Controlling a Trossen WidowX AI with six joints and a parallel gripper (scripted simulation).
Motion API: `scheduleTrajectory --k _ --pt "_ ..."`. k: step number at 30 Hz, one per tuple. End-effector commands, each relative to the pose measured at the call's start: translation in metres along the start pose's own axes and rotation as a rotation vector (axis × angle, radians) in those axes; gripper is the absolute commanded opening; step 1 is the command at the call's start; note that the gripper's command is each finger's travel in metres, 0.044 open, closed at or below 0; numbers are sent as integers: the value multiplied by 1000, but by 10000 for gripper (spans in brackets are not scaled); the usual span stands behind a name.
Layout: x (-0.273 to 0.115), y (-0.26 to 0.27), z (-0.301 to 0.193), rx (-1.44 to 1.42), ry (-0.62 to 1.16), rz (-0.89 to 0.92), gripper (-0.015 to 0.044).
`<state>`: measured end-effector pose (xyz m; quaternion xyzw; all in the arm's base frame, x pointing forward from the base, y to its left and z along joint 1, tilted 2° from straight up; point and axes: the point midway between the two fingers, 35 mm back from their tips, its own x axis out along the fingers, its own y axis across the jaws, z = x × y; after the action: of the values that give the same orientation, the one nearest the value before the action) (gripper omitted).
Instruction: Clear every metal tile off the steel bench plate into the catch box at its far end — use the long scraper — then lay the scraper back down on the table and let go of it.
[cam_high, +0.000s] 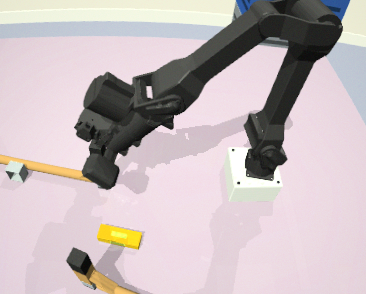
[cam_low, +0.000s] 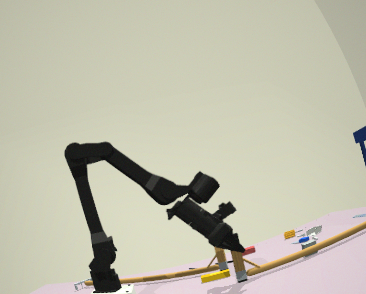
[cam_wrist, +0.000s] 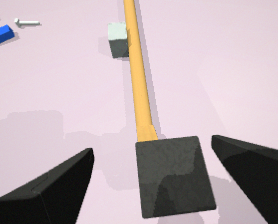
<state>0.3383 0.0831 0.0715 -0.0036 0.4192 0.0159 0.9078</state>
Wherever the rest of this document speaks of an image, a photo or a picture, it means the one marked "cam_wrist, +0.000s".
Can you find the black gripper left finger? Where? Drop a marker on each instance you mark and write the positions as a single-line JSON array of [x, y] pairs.
[[52, 198]]

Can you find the scraper with blue handle and grey blade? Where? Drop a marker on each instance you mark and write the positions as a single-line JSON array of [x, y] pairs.
[[6, 33]]

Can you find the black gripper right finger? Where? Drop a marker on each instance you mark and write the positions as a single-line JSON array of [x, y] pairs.
[[255, 169]]

